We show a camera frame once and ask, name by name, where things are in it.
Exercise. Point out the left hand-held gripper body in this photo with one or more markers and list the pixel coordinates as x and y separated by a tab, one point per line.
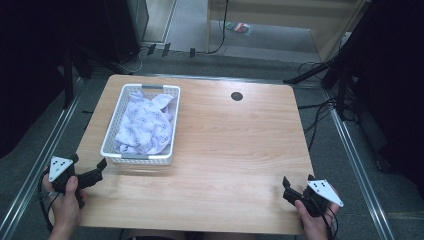
60	166

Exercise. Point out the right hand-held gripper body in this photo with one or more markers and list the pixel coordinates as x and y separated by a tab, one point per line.
323	193

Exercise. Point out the white perforated plastic basket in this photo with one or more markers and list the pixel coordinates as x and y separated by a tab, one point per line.
115	133

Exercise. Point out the white printed cloth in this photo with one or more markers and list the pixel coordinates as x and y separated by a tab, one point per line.
143	125

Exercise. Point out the person's right hand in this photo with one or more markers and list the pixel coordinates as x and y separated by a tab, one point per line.
313	226

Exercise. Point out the person's left hand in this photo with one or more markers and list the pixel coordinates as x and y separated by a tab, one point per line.
68	208

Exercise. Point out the black metal stand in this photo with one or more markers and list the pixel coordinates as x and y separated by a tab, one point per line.
341	86

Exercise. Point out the black round table grommet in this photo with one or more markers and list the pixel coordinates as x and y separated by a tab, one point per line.
236	96

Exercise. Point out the black plug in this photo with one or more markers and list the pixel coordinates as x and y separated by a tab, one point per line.
192	52
166	49
151	49

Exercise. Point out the dark cabinet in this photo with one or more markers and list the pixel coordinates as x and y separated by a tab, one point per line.
125	30

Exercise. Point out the colourful packet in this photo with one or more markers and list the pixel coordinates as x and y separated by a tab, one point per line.
238	27

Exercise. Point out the metal floor rail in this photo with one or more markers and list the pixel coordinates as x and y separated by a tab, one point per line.
36	170
360	173
233	78

